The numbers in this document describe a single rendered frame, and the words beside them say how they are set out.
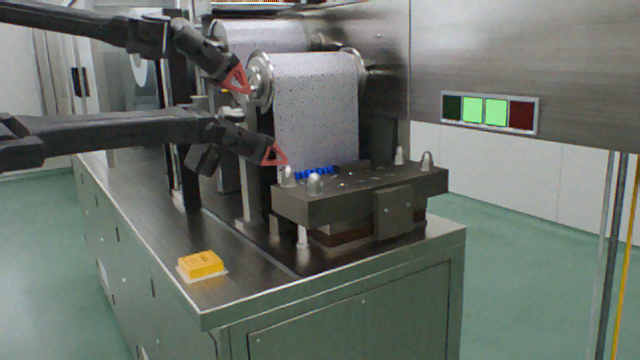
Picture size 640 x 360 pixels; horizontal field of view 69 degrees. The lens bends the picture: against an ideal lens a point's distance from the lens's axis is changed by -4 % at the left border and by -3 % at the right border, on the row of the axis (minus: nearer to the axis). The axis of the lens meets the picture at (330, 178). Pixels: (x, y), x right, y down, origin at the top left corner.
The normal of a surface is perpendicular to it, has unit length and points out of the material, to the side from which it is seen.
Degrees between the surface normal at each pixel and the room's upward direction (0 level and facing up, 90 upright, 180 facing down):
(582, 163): 90
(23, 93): 90
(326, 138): 90
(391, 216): 90
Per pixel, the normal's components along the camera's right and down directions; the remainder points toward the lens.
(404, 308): 0.55, 0.20
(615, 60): -0.83, 0.17
